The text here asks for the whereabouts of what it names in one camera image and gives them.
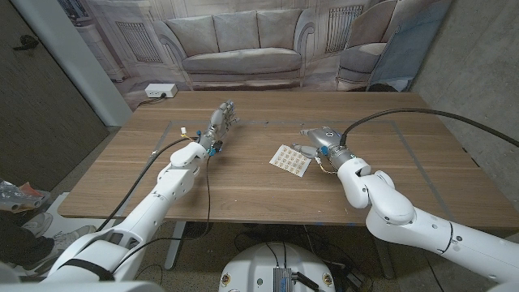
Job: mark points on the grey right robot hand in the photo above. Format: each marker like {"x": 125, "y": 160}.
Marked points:
{"x": 324, "y": 140}

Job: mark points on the white power outlet box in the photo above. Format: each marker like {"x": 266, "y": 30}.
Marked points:
{"x": 160, "y": 90}

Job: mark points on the silver module on torso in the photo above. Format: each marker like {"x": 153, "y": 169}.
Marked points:
{"x": 281, "y": 282}

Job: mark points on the white floor sheet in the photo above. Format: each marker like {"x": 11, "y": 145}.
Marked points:
{"x": 65, "y": 211}

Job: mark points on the blue-grey leaning board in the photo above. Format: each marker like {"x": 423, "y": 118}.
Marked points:
{"x": 409, "y": 52}

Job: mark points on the clear plastic bag with tubes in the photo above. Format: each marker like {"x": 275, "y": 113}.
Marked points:
{"x": 16, "y": 196}

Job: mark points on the printed sofa room backdrop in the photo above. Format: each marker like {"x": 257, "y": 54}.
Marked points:
{"x": 243, "y": 40}

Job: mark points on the white table leg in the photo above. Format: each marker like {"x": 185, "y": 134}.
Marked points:
{"x": 175, "y": 247}

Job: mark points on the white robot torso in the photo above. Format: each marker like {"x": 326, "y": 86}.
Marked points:
{"x": 251, "y": 267}

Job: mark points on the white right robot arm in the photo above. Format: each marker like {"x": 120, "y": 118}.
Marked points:
{"x": 389, "y": 203}

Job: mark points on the floral postage stamp sheet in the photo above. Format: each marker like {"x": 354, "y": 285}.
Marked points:
{"x": 290, "y": 160}

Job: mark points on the white sneaker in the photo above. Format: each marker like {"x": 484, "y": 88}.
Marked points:
{"x": 38, "y": 223}
{"x": 69, "y": 239}

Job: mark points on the white door frame post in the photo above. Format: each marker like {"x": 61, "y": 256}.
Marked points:
{"x": 81, "y": 69}

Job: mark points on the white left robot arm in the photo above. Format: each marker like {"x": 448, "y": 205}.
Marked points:
{"x": 142, "y": 215}

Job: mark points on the person's black trouser leg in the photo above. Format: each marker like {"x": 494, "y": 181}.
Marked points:
{"x": 20, "y": 243}

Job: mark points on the dark door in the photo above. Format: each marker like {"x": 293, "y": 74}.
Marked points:
{"x": 40, "y": 101}

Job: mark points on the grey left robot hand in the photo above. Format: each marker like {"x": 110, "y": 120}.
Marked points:
{"x": 217, "y": 121}

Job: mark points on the black rounded object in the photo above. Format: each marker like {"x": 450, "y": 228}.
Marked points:
{"x": 383, "y": 87}

